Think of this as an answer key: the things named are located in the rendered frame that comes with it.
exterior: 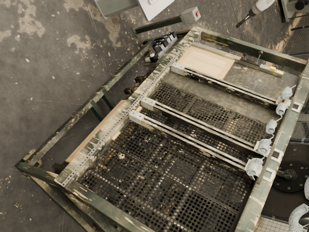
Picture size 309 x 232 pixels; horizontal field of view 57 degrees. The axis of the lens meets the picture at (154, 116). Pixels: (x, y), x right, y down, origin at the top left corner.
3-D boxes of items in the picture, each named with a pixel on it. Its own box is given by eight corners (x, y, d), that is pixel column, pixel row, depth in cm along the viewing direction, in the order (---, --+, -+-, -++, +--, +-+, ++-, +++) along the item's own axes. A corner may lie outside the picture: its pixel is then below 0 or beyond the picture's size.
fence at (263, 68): (193, 44, 302) (193, 41, 299) (283, 74, 268) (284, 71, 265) (191, 46, 299) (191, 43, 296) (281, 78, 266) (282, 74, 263)
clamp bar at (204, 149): (134, 113, 244) (132, 94, 225) (271, 178, 201) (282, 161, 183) (128, 121, 238) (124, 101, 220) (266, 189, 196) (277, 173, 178)
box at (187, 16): (183, 10, 309) (197, 6, 297) (187, 20, 315) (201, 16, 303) (178, 15, 303) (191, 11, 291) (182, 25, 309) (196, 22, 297)
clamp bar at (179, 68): (174, 66, 281) (175, 46, 262) (297, 112, 238) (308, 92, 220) (169, 72, 275) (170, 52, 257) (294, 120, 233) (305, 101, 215)
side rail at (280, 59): (203, 37, 320) (203, 28, 311) (303, 69, 281) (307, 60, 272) (200, 39, 317) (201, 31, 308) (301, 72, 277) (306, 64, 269)
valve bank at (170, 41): (162, 29, 312) (179, 25, 295) (167, 40, 319) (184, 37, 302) (136, 54, 286) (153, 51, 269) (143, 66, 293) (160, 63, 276)
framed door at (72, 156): (122, 101, 315) (121, 100, 314) (157, 101, 276) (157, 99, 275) (66, 162, 268) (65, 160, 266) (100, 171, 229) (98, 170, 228)
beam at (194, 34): (193, 33, 324) (194, 25, 316) (203, 37, 320) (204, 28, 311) (57, 187, 209) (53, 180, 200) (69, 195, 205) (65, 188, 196)
